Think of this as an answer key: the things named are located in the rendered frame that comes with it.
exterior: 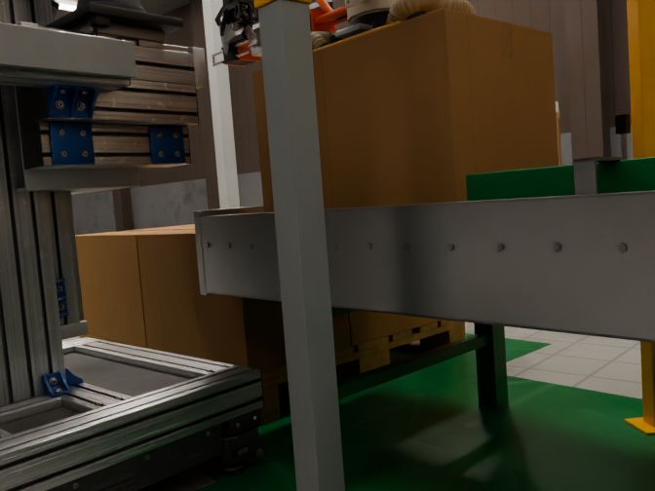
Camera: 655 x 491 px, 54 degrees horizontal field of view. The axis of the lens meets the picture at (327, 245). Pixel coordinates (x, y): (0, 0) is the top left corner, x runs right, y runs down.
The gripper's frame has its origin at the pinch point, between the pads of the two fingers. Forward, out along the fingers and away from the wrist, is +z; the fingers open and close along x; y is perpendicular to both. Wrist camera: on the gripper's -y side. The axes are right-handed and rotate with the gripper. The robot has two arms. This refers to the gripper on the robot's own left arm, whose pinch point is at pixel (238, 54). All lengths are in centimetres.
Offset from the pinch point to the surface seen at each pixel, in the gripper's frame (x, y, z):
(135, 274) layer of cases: -21, -43, 67
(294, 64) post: -51, 87, 25
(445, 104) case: -18, 91, 31
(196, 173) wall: 451, -791, -13
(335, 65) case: -19, 62, 18
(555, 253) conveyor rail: -34, 120, 57
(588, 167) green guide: -31, 124, 45
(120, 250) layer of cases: -21, -53, 59
